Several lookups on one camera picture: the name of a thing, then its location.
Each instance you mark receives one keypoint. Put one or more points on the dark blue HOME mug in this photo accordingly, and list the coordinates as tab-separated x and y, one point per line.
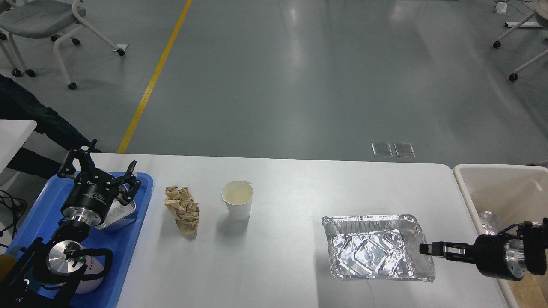
8	267

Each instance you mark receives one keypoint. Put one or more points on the white paper cup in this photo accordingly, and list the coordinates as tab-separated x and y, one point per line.
238	196

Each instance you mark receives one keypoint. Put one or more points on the crumpled brown paper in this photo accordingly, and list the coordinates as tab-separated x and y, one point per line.
185	210

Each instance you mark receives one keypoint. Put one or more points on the floor socket plate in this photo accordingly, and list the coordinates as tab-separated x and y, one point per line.
382	149
404	149

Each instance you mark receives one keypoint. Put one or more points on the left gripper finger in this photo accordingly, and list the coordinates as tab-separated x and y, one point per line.
78	165
126	185

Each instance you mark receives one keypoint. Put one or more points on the beige plastic bin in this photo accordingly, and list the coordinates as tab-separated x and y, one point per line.
516	193

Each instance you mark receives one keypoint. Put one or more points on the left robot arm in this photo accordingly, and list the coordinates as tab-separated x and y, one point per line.
47	275

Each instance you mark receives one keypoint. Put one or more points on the left floor socket plate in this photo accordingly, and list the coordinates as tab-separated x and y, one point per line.
382	149

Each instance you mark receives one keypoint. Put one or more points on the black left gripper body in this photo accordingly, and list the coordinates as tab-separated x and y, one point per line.
90	200

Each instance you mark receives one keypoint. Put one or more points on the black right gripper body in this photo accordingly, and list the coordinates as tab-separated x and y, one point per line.
496	256

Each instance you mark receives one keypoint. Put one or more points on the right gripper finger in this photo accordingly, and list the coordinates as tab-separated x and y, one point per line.
450	251

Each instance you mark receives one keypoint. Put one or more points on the white power adapter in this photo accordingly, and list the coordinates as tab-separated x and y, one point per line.
501	7

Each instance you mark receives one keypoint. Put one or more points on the right floor socket plate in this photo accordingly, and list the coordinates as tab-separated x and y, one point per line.
404	149

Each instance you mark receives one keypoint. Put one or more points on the brown paper in bin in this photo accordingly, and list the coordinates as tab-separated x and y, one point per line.
528	292

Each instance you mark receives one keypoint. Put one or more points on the white side table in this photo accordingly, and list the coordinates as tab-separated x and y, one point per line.
13	134

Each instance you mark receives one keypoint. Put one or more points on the blue plastic tray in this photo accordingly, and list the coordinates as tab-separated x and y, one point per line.
42	221

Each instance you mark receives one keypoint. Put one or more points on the aluminium foil tray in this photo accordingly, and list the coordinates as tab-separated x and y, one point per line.
377	247

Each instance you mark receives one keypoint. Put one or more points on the pink mug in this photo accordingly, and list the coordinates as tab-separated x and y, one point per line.
94	266

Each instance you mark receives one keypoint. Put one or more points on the person in white sweater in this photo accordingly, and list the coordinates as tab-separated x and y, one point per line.
17	103

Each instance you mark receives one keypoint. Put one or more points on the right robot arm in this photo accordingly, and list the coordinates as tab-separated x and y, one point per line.
533	236

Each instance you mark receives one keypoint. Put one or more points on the stainless steel rectangular container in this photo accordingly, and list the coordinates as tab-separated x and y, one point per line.
118	217

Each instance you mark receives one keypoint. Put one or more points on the grey office chair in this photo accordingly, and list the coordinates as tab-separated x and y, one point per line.
41	19

